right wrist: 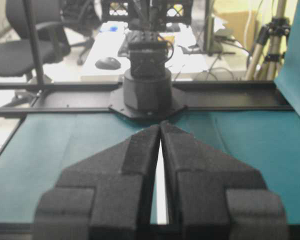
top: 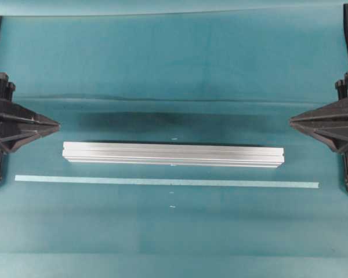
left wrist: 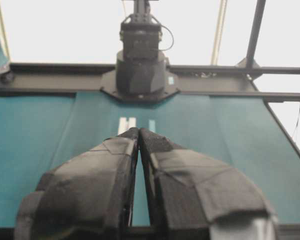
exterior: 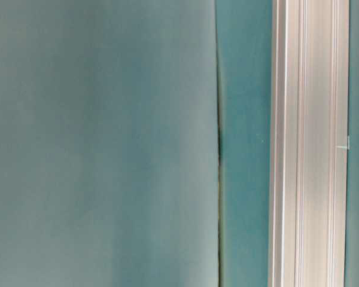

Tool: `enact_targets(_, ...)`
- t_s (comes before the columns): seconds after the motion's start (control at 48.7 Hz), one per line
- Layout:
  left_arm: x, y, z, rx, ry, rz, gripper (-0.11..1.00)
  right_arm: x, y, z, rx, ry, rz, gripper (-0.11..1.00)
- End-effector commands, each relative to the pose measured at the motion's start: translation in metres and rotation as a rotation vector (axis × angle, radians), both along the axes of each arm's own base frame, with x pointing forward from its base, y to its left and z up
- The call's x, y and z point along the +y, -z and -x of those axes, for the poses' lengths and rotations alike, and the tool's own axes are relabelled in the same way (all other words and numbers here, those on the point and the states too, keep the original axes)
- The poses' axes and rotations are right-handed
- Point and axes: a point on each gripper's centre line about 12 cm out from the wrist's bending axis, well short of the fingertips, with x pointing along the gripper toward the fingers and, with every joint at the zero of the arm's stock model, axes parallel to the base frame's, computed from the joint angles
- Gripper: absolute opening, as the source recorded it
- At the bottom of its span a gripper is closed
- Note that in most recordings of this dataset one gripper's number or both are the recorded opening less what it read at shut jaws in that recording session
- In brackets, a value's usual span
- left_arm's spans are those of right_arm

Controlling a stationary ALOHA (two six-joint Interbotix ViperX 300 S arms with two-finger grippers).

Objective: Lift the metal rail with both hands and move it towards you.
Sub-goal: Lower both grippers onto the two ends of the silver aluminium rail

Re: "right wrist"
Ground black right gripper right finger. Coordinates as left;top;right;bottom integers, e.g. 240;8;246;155
160;121;289;240

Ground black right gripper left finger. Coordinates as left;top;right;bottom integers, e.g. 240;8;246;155
34;125;161;240

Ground silver aluminium extrusion rail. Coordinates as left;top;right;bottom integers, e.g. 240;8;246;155
150;142;169;225

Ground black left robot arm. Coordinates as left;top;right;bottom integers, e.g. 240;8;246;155
123;0;172;112

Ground teal table mat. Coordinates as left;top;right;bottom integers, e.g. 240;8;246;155
0;111;300;225

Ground black computer mouse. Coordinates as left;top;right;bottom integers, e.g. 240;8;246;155
94;56;122;70

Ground white desk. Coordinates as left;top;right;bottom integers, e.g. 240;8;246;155
81;24;248;82

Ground teal backdrop sheet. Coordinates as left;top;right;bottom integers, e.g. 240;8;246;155
274;0;300;117

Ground cardboard box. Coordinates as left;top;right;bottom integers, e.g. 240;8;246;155
215;10;257;50

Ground black office chair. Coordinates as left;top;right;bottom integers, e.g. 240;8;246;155
0;0;101;78

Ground black plastic crate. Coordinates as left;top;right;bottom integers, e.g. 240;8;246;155
100;0;193;25

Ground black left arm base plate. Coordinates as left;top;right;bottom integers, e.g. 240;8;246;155
109;87;186;121

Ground black table frame rail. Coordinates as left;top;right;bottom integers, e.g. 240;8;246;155
0;81;293;118

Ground camera tripod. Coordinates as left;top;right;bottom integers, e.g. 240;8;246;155
243;0;291;81

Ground black vertical frame pole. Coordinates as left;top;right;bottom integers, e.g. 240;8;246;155
22;0;44;87

